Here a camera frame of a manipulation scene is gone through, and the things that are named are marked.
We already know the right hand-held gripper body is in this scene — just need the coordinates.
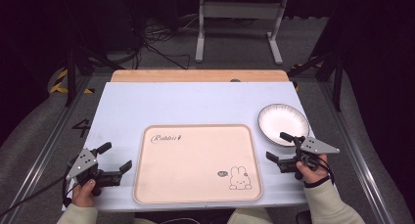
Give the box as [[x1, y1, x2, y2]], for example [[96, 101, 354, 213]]
[[276, 135, 341, 181]]

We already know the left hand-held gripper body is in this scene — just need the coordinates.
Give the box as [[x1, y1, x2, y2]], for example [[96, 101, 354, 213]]
[[65, 147, 124, 198]]

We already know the white round plate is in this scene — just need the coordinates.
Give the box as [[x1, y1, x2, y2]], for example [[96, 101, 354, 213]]
[[256, 103, 311, 148]]

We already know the person's right hand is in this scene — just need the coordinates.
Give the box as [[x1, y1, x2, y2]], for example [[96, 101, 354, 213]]
[[295, 154, 331, 186]]

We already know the person's left hand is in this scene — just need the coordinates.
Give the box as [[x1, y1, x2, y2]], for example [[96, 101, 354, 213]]
[[71, 179, 100, 208]]

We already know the person's left leg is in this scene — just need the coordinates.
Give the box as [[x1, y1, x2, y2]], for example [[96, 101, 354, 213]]
[[132, 217, 164, 224]]

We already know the person's leg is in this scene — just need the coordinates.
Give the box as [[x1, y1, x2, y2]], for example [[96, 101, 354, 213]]
[[132, 217, 164, 224], [226, 207, 276, 224]]

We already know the person's right leg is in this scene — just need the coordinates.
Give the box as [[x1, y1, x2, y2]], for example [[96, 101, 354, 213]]
[[226, 207, 276, 224]]

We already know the black tripod stand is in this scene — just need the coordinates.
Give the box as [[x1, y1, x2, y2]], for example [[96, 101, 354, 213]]
[[287, 49, 345, 112], [63, 44, 125, 109]]

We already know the black object near leg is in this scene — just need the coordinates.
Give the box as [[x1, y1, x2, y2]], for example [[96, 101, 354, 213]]
[[295, 209, 313, 224]]

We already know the pink tray with rabbit print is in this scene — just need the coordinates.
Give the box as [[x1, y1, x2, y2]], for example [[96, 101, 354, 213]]
[[132, 123, 264, 205]]

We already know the pale blue table mat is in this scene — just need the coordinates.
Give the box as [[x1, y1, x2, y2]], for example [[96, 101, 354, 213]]
[[62, 81, 316, 212]]

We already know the yellow black floor tape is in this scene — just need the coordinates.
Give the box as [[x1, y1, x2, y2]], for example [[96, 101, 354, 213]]
[[48, 68, 96, 95]]

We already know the dark equipment with red light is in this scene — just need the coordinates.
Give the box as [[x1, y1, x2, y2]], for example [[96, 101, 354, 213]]
[[106, 0, 150, 54]]

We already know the white metal stand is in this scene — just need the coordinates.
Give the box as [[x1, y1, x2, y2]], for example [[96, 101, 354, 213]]
[[195, 0, 289, 66]]

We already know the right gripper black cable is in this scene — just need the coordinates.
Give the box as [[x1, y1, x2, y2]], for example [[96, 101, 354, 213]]
[[309, 154, 336, 186]]

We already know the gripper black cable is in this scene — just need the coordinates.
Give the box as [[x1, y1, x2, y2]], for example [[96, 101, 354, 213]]
[[0, 175, 73, 218], [309, 154, 336, 186]]

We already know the black wrist strap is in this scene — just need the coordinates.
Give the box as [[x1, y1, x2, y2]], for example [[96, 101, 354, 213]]
[[303, 175, 331, 189]]

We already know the aluminium frame rail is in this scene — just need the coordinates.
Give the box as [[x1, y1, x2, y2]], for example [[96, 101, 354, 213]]
[[316, 80, 397, 224], [0, 74, 93, 224]]

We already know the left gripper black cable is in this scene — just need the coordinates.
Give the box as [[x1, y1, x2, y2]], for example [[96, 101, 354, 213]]
[[0, 175, 73, 218]]

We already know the bundle of black floor cables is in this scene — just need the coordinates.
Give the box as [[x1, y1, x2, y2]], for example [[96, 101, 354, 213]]
[[135, 13, 205, 70]]

